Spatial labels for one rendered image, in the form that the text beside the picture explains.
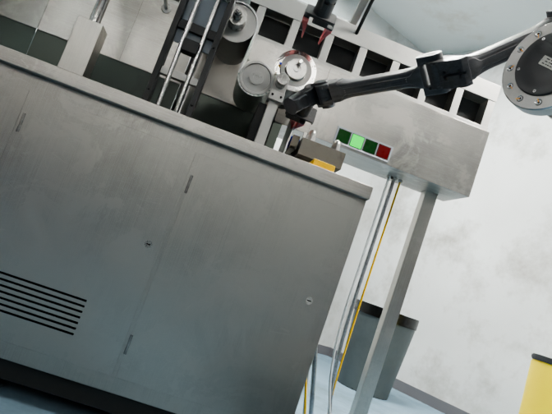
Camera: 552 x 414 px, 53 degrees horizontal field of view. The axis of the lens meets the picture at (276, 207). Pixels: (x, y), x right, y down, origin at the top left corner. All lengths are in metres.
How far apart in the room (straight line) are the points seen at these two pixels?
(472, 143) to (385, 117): 0.40
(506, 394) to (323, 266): 2.91
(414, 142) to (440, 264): 2.57
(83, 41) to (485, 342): 3.52
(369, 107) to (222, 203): 0.98
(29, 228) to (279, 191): 0.71
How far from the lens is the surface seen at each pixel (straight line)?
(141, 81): 2.31
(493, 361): 4.48
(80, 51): 2.09
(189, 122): 1.63
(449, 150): 2.49
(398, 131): 2.41
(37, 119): 1.71
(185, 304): 1.63
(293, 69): 1.99
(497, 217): 4.75
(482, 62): 1.56
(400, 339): 3.96
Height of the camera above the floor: 0.56
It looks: 6 degrees up
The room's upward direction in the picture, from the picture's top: 20 degrees clockwise
